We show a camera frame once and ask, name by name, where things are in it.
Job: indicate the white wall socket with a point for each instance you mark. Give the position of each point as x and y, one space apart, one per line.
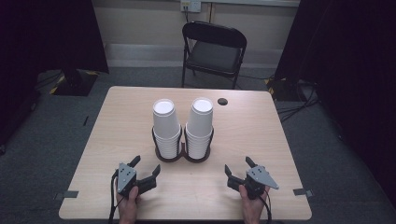
190 5

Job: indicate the black table grommet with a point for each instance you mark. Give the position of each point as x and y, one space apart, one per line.
222 101

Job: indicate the black stand base, yellow-striped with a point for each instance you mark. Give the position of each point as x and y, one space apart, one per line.
283 88
74 82

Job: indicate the black folding chair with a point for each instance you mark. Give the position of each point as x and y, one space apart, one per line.
214 56

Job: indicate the stack of white paper cups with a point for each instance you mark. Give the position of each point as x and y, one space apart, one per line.
165 124
200 124

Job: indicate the person's left hand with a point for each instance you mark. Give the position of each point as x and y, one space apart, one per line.
127 207

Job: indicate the grey tape strip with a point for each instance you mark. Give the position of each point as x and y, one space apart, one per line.
302 192
67 194

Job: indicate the black curtain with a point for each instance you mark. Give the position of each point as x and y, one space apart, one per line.
351 77
46 37

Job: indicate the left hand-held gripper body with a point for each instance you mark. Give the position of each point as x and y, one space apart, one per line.
125 178

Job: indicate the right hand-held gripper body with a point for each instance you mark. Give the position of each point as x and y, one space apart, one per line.
259 178

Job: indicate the person's right hand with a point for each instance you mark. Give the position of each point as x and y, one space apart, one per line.
252 207

